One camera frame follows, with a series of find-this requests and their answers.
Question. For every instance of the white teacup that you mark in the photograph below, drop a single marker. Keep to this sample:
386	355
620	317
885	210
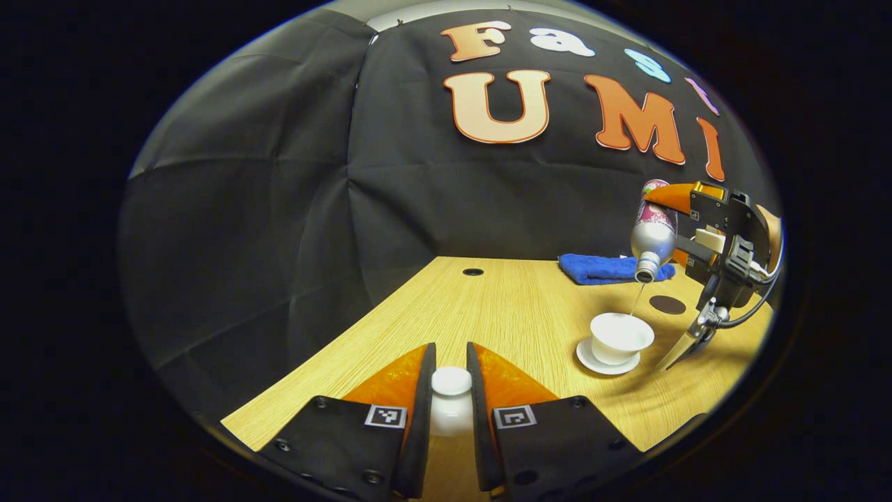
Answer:
620	345

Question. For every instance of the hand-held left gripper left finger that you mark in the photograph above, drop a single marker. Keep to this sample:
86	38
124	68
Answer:
420	432

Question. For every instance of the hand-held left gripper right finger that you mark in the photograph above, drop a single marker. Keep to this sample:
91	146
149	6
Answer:
481	432

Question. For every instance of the black backdrop cloth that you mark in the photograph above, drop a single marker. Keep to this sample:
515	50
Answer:
279	230

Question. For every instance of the dark round coaster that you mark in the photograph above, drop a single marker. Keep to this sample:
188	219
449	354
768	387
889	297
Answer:
667	305

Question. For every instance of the black table grommet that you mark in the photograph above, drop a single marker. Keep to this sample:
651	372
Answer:
473	271

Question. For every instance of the white saucer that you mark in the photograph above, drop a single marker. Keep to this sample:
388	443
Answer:
589	359

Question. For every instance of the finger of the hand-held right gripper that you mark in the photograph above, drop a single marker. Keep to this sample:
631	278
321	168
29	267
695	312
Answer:
679	197
690	249

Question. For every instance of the blue towel cloth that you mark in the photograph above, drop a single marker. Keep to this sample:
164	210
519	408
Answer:
592	268

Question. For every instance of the white teacup lid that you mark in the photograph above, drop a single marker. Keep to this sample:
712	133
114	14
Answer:
451	390

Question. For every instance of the silver water bottle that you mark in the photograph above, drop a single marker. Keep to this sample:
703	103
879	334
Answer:
654	240

